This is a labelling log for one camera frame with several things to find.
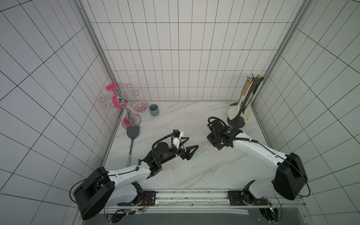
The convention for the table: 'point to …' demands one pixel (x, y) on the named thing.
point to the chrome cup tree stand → (130, 119)
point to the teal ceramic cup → (154, 109)
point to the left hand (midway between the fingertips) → (191, 144)
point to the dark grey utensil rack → (239, 122)
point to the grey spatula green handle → (133, 132)
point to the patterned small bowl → (140, 106)
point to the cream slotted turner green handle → (247, 110)
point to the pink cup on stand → (113, 86)
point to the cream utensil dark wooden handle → (256, 86)
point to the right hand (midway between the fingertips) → (208, 136)
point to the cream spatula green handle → (200, 151)
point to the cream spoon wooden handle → (233, 112)
